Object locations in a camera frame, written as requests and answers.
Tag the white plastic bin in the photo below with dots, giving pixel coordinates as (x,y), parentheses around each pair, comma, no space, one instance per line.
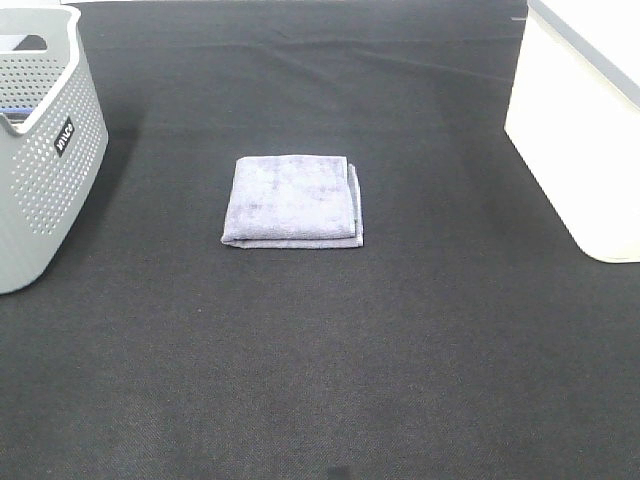
(573,116)

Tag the blue towel in basket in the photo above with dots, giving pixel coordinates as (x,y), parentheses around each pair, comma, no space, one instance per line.
(16,110)

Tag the grey perforated plastic basket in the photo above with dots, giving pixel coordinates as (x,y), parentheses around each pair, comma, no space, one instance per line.
(50,158)

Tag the lavender towel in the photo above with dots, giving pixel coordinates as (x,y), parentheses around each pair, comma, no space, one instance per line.
(294,202)

